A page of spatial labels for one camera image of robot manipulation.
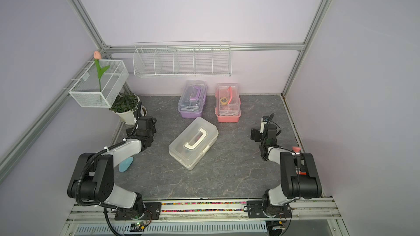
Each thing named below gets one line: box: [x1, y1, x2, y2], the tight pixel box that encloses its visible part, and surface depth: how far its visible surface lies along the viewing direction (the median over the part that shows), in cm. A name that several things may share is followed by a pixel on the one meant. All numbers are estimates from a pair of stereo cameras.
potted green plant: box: [108, 92, 148, 125], surface depth 96 cm
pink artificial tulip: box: [94, 50, 111, 92], surface depth 86 cm
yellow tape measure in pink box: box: [219, 96, 229, 106], surface depth 110 cm
